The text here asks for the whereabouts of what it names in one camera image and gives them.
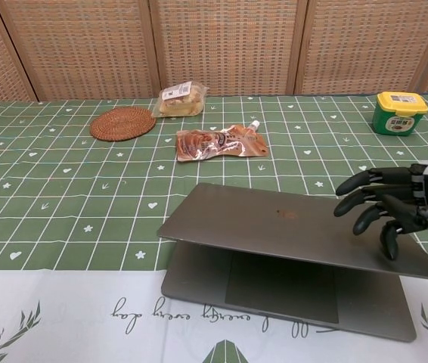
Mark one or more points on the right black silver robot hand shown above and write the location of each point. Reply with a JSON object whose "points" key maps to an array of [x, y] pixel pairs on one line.
{"points": [[425, 204]]}

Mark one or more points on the silver grey laptop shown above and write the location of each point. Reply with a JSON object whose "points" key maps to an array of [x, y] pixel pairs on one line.
{"points": [[293, 230]]}

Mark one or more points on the green tub with yellow lid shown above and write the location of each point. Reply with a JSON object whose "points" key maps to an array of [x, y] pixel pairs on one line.
{"points": [[399, 117]]}

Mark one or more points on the orange sauce spout pouch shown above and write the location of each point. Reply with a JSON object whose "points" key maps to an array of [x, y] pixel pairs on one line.
{"points": [[214, 145]]}

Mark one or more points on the packaged bread in clear wrap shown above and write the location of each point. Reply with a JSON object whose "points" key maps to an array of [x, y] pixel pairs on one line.
{"points": [[180, 102]]}

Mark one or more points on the round woven rattan coaster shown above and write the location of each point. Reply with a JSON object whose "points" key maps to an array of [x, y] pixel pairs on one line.
{"points": [[123, 123]]}

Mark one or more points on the green checkered tablecloth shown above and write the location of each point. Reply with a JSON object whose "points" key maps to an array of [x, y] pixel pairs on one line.
{"points": [[66, 211]]}

